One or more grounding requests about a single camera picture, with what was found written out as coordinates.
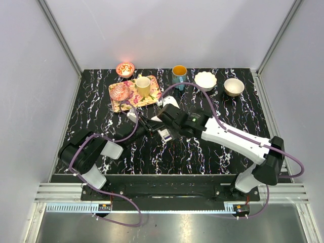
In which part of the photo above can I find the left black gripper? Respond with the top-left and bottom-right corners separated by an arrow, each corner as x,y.
126,115 -> 165,146

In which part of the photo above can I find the white remote control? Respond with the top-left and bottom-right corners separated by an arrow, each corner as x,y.
151,116 -> 175,142

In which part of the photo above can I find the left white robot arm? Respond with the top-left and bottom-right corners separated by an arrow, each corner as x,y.
58,116 -> 164,200

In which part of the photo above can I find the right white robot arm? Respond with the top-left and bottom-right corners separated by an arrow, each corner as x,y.
157,104 -> 284,200

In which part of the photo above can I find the floral rectangular tray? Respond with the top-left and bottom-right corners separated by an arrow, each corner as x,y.
108,75 -> 161,112

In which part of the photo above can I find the cream yellow cup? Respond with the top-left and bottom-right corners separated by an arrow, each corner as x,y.
136,76 -> 150,97

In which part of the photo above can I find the pink glass bowl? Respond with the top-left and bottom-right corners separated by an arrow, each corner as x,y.
110,84 -> 131,102

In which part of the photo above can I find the blue butterfly mug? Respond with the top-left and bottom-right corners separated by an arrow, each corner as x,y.
172,65 -> 187,91

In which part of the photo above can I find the white scalloped bowl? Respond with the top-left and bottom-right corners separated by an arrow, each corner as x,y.
194,71 -> 217,92

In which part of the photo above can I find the red orange patterned bowl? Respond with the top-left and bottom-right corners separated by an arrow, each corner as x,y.
116,62 -> 135,78

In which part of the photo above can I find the cream floral small bowl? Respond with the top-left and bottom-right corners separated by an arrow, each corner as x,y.
224,78 -> 245,97

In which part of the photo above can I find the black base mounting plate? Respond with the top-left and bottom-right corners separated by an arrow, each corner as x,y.
80,175 -> 260,212

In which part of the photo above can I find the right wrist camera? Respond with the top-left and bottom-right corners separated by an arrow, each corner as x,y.
156,96 -> 179,108

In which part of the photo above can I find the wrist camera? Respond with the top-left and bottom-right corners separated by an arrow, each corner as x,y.
127,108 -> 138,123
156,96 -> 179,108

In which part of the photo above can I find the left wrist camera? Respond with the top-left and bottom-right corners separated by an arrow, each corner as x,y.
127,108 -> 138,123

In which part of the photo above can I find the aluminium frame post left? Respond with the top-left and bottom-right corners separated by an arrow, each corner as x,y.
36,0 -> 83,76

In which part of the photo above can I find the aluminium frame post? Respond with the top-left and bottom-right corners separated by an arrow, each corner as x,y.
36,0 -> 83,76
255,0 -> 304,76

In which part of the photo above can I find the aluminium frame post right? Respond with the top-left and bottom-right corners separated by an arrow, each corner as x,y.
255,0 -> 304,76

